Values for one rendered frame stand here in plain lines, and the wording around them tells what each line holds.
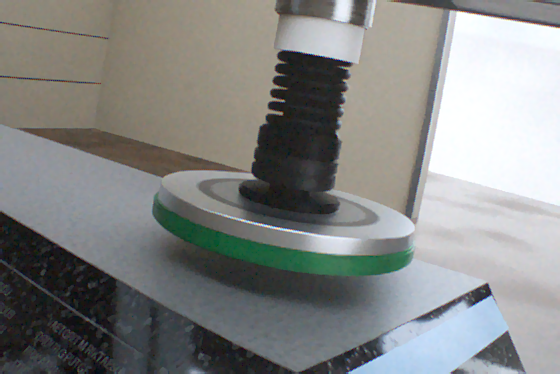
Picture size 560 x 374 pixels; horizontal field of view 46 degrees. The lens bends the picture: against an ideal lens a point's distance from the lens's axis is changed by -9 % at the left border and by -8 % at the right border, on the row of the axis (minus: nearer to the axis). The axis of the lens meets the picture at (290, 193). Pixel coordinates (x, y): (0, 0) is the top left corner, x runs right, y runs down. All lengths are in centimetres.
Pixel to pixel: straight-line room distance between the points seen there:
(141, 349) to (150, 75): 670
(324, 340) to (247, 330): 5
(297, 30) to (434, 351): 27
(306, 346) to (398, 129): 526
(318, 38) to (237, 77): 591
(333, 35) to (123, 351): 28
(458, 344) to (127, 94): 686
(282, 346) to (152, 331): 9
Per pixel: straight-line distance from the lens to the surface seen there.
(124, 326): 47
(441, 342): 55
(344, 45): 55
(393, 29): 576
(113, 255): 55
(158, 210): 54
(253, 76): 635
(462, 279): 68
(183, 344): 44
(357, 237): 50
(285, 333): 45
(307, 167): 55
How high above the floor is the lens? 99
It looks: 10 degrees down
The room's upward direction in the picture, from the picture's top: 11 degrees clockwise
